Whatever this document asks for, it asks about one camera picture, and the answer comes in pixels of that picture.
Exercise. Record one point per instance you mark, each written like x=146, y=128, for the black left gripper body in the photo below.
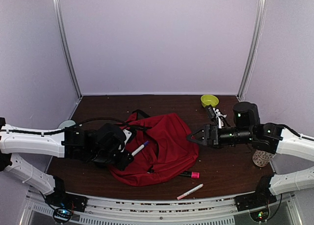
x=103, y=156

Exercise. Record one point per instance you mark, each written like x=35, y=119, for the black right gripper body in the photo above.
x=213, y=129

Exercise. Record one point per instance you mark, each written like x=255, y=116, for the purple capped white marker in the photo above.
x=141, y=147

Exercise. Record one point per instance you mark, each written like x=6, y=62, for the red student backpack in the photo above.
x=167, y=154

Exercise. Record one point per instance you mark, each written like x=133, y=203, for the black pink highlighter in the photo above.
x=190, y=174

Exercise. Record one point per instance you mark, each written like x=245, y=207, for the pink capped white marker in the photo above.
x=189, y=192

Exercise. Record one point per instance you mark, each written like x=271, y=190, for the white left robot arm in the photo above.
x=70, y=143

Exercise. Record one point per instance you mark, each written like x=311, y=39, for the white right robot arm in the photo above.
x=270, y=138

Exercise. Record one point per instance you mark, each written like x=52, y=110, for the yellow green plastic bowl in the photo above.
x=208, y=99

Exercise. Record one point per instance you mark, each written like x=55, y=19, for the pale celadon ceramic bowl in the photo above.
x=66, y=123

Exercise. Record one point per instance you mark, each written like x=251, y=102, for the patterned mug orange inside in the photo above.
x=261, y=158

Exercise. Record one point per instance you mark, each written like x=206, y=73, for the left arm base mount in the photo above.
x=60, y=198

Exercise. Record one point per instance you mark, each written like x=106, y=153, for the aluminium front rail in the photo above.
x=204, y=211

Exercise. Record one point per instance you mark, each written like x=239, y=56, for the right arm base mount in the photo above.
x=260, y=197

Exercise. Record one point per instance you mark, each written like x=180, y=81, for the right aluminium corner post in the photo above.
x=252, y=55

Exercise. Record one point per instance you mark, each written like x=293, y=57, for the aluminium corner post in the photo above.
x=252, y=55
x=65, y=47

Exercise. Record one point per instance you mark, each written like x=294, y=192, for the left aluminium corner post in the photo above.
x=65, y=47

